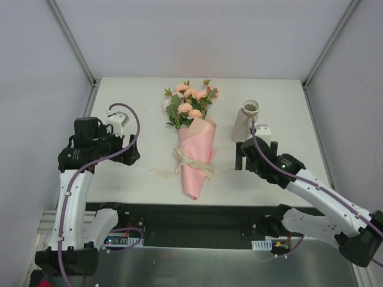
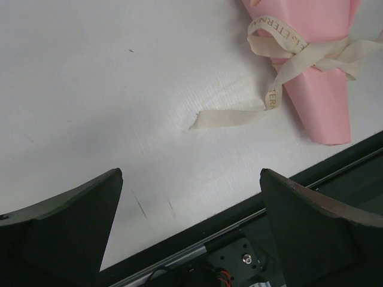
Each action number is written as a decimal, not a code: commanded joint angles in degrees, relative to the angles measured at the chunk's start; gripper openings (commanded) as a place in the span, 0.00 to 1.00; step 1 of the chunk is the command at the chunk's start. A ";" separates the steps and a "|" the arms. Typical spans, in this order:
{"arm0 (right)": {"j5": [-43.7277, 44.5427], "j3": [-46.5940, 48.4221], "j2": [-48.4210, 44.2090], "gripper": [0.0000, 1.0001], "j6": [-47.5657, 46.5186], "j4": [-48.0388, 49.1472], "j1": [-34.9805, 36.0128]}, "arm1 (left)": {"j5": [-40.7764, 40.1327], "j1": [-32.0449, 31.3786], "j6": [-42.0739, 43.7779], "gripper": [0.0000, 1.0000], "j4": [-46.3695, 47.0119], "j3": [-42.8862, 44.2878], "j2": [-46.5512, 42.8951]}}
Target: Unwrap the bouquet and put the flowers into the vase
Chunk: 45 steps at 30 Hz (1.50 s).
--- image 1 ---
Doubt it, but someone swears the cream ribbon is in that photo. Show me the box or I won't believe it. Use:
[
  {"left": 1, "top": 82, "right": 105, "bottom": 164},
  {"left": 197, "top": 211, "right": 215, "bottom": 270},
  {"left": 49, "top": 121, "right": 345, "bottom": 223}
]
[{"left": 150, "top": 146, "right": 235, "bottom": 180}]

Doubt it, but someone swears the right white cable duct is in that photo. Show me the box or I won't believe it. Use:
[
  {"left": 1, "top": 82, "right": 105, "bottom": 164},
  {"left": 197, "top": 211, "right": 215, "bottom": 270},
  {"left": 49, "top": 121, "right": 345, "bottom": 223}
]
[{"left": 251, "top": 239, "right": 290, "bottom": 251}]

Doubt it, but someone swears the purple cable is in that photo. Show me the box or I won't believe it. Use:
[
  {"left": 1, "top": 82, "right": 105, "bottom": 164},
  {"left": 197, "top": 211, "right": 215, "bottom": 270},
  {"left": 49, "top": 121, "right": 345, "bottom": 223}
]
[
  {"left": 250, "top": 121, "right": 383, "bottom": 268},
  {"left": 58, "top": 103, "right": 141, "bottom": 287}
]

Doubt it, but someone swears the peach flower stem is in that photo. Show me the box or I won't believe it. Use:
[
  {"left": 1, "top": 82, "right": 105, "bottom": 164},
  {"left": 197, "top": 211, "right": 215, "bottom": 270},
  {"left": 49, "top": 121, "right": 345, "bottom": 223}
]
[
  {"left": 191, "top": 79, "right": 220, "bottom": 118},
  {"left": 172, "top": 81, "right": 203, "bottom": 129}
]

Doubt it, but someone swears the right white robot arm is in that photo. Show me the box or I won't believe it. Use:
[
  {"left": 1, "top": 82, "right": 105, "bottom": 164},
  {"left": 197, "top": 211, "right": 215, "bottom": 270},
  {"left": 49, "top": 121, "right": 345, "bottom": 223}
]
[{"left": 235, "top": 137, "right": 382, "bottom": 268}]

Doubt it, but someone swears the beige ribbed vase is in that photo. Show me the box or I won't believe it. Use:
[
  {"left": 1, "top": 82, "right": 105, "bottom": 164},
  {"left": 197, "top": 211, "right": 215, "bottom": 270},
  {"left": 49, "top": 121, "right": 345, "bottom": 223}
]
[{"left": 232, "top": 99, "right": 260, "bottom": 142}]

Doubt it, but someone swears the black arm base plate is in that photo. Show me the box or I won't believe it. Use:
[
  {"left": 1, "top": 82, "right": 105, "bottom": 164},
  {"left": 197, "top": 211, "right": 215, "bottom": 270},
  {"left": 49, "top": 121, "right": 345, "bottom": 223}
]
[{"left": 86, "top": 203, "right": 290, "bottom": 249}]

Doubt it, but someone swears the aluminium frame post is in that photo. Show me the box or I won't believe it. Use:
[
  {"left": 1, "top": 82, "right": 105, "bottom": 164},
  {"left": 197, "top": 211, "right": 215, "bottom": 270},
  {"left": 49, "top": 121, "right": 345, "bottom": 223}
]
[
  {"left": 302, "top": 0, "right": 361, "bottom": 90},
  {"left": 45, "top": 0, "right": 97, "bottom": 87}
]

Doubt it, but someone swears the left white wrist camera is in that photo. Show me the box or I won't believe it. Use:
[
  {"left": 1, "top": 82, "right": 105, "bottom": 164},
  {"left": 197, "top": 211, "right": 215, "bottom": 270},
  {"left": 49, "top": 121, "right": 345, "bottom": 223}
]
[{"left": 106, "top": 110, "right": 129, "bottom": 138}]

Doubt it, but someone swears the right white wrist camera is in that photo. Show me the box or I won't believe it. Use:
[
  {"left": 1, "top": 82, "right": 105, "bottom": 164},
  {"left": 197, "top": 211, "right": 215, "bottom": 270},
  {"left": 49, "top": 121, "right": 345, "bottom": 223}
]
[{"left": 255, "top": 124, "right": 272, "bottom": 142}]

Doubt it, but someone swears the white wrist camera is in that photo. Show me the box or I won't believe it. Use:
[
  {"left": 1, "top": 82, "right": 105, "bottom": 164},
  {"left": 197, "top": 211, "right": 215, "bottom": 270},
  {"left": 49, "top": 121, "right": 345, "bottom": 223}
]
[
  {"left": 106, "top": 110, "right": 129, "bottom": 138},
  {"left": 255, "top": 124, "right": 272, "bottom": 142}
]

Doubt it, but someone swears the left aluminium frame post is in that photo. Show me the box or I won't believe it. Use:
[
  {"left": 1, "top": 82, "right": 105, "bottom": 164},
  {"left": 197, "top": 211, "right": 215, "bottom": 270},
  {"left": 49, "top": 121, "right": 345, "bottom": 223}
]
[{"left": 45, "top": 0, "right": 97, "bottom": 87}]

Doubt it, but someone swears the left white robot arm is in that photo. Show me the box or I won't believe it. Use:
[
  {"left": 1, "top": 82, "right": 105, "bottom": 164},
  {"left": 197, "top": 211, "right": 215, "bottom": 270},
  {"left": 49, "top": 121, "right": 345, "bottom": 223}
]
[{"left": 35, "top": 112, "right": 140, "bottom": 277}]

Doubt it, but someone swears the pale pink flower stem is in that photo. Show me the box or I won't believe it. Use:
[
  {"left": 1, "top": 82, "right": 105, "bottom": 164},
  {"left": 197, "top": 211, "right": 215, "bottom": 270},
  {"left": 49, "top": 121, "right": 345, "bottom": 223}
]
[{"left": 163, "top": 88, "right": 183, "bottom": 129}]

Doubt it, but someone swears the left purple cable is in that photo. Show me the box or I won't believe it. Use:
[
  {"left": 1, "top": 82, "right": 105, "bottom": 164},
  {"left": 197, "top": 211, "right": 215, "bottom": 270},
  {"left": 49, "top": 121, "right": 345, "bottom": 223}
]
[{"left": 58, "top": 103, "right": 141, "bottom": 287}]

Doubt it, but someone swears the pink wrapping paper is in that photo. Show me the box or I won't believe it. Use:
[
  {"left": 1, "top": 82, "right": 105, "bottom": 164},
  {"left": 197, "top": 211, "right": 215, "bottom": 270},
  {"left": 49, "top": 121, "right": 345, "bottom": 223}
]
[{"left": 178, "top": 117, "right": 217, "bottom": 200}]

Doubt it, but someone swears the right aluminium frame post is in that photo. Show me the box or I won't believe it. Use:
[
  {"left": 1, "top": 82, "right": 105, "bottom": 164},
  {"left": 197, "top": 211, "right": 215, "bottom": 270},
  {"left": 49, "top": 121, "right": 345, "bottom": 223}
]
[{"left": 302, "top": 0, "right": 361, "bottom": 90}]

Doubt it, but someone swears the white cable duct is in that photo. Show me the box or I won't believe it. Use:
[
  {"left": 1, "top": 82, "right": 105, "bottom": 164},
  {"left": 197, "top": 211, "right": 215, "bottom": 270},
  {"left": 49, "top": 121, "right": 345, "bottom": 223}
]
[
  {"left": 104, "top": 236, "right": 144, "bottom": 248},
  {"left": 251, "top": 239, "right": 290, "bottom": 251}
]

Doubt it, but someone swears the left white cable duct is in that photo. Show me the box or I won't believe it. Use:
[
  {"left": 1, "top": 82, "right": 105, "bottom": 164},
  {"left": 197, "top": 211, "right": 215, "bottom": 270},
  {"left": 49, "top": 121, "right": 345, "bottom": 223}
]
[{"left": 104, "top": 236, "right": 144, "bottom": 248}]

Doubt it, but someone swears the red object at corner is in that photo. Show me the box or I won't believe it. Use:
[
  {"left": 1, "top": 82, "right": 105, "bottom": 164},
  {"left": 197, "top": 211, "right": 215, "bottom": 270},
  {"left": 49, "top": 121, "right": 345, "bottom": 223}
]
[{"left": 37, "top": 280, "right": 52, "bottom": 287}]

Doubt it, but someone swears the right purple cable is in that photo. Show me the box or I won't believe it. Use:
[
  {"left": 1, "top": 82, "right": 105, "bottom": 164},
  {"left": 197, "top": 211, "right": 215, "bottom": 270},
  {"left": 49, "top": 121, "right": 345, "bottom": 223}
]
[{"left": 250, "top": 121, "right": 383, "bottom": 268}]

